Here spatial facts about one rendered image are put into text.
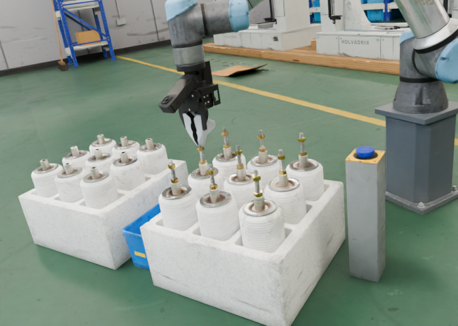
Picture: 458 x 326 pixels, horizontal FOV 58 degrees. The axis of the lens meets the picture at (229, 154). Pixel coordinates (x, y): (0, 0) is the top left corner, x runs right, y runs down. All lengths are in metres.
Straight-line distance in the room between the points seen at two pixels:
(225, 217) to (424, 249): 0.55
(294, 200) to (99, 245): 0.59
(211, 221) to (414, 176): 0.67
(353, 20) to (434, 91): 2.54
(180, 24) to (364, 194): 0.57
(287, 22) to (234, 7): 3.39
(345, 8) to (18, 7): 4.92
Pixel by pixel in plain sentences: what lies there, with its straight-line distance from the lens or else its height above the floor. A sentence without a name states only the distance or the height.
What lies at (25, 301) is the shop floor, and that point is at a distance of 1.30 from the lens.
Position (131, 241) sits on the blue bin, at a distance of 1.22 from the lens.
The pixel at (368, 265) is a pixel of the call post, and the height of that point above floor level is 0.04.
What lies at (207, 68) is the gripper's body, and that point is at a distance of 1.08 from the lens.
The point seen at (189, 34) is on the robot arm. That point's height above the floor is 0.61.
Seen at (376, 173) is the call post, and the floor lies 0.29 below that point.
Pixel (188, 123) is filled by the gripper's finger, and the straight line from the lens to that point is 1.08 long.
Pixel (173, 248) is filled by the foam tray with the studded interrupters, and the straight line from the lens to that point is 1.03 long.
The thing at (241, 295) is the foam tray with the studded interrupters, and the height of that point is 0.07.
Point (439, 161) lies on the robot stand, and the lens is 1.39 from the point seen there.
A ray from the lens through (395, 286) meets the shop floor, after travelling 1.10.
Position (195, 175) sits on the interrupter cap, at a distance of 1.12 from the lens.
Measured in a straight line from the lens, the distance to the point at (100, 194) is 1.24.
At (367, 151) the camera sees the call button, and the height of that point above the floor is 0.33.
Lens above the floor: 0.69
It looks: 21 degrees down
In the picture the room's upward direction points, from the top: 8 degrees counter-clockwise
